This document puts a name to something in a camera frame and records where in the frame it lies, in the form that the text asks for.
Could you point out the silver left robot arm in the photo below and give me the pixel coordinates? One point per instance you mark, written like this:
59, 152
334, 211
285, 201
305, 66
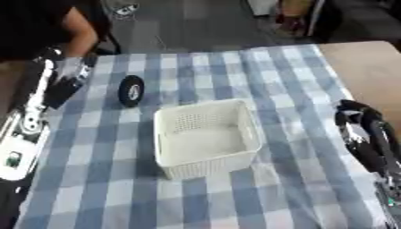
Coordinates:
23, 140

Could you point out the small black toy wheel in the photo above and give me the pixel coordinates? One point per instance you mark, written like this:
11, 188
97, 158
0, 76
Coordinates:
130, 91

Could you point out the white perforated plastic basket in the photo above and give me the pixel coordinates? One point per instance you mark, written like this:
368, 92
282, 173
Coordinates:
209, 140

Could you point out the person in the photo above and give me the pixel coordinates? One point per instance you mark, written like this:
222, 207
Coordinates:
36, 27

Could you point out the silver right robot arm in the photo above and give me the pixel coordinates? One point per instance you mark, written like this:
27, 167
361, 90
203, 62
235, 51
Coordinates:
390, 193

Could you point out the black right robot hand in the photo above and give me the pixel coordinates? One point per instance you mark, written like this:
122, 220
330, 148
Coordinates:
365, 134

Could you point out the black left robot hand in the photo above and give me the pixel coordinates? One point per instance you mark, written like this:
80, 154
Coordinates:
62, 86

